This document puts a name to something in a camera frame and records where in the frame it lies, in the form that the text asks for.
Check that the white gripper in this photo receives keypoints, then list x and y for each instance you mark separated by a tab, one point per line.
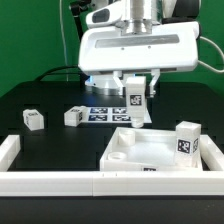
169	48

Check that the white square tabletop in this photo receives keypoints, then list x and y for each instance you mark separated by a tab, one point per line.
132	149

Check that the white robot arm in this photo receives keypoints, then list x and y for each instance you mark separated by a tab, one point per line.
138	18

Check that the fiducial marker sheet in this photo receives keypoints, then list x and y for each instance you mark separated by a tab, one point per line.
106	115

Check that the white U-shaped obstacle fence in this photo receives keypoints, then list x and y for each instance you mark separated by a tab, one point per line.
101	183

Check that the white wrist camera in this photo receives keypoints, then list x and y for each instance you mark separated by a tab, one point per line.
105	16

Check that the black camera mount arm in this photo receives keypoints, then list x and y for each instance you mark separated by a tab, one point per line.
76	8

